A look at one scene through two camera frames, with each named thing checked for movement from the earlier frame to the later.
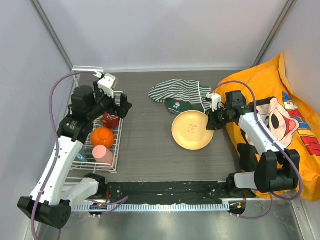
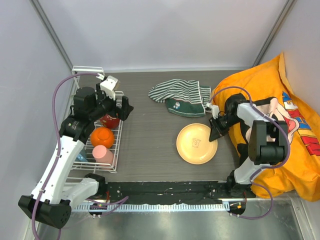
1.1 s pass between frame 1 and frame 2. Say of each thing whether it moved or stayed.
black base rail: stayed
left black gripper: stayed
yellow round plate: moved
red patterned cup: stayed
